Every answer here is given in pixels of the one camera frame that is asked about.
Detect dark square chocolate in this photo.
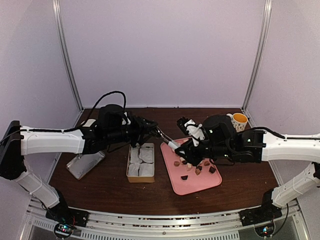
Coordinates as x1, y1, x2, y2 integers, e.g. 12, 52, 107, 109
208, 166, 216, 174

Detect white mug yellow inside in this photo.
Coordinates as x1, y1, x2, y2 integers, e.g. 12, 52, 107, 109
226, 112, 249, 133

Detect metal tongs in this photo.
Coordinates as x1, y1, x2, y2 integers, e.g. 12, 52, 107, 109
151, 126, 180, 150

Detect left aluminium frame post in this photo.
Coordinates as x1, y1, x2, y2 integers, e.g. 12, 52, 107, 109
52, 0, 84, 112

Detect beige tin box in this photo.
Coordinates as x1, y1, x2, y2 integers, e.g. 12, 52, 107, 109
126, 143, 155, 184

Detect right aluminium frame post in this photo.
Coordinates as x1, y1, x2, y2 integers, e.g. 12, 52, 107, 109
241, 0, 273, 112

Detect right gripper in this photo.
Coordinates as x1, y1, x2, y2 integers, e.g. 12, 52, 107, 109
174, 136, 233, 168

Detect beige bear tin lid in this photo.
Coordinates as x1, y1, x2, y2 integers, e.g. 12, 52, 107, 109
66, 151, 106, 180

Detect pink tray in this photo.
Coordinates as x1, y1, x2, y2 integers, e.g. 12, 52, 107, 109
160, 142, 222, 196

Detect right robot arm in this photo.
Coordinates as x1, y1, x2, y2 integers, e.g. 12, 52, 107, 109
175, 115, 320, 225

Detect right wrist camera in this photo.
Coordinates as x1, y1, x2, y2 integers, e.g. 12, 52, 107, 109
176, 116, 205, 147

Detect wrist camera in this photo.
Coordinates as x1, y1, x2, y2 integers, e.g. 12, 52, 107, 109
176, 116, 205, 147
122, 112, 131, 125

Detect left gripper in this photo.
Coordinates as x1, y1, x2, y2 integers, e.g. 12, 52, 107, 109
105, 115, 158, 148

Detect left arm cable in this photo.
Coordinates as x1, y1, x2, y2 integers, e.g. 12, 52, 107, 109
14, 90, 127, 136

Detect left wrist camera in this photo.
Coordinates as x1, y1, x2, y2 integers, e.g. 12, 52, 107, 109
122, 112, 131, 125

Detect aluminium frame post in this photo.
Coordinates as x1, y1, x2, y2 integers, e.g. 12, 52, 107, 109
241, 0, 273, 112
52, 0, 84, 112

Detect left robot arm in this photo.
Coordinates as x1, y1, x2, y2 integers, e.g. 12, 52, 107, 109
0, 104, 158, 223

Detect front aluminium rail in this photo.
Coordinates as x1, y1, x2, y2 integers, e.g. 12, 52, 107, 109
18, 201, 311, 240

